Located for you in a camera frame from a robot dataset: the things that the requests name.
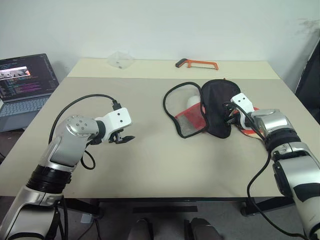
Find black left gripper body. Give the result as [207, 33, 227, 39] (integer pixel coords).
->
[107, 128, 126, 145]

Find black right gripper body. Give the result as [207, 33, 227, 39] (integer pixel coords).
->
[224, 101, 242, 126]

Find black mesh paddle case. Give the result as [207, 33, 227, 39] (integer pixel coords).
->
[163, 79, 242, 140]

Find clear plastic container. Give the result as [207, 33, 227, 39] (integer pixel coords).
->
[107, 51, 136, 70]

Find black panel object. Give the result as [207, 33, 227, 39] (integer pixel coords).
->
[294, 37, 320, 118]

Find dark rounded shape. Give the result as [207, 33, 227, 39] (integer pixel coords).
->
[184, 217, 221, 240]
[128, 218, 155, 240]

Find grey open laptop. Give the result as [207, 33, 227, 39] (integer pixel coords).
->
[0, 53, 60, 133]

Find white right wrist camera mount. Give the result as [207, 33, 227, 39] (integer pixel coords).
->
[230, 92, 261, 125]

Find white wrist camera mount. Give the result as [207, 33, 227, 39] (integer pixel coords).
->
[95, 107, 133, 141]
[230, 92, 261, 125]

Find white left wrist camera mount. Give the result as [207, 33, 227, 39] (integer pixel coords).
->
[95, 107, 133, 141]

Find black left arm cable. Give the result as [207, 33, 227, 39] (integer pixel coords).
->
[48, 93, 123, 170]

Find orange hacksaw with black handle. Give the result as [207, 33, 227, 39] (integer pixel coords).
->
[174, 58, 220, 71]

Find black table frame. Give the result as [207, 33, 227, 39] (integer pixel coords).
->
[57, 196, 297, 221]

